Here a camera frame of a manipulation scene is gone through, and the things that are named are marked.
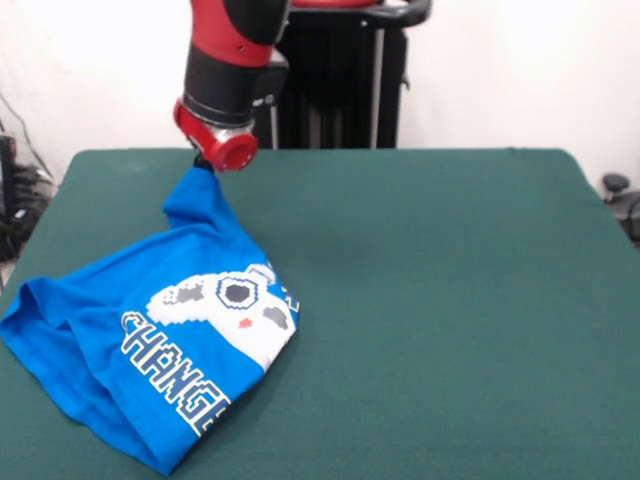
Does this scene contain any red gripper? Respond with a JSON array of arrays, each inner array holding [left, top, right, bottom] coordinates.
[[172, 97, 260, 174]]

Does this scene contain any blue printed T-shirt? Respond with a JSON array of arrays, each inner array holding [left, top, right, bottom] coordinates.
[[0, 166, 303, 477]]

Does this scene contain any dark green table cloth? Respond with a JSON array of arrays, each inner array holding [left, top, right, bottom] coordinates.
[[0, 147, 640, 480]]

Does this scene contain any black office chair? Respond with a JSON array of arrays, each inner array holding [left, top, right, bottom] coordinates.
[[601, 172, 640, 251]]

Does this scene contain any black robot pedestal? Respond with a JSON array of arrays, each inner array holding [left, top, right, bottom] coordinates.
[[269, 0, 434, 150]]

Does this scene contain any black cable tangle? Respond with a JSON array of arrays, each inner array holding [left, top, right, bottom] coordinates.
[[0, 92, 59, 264]]

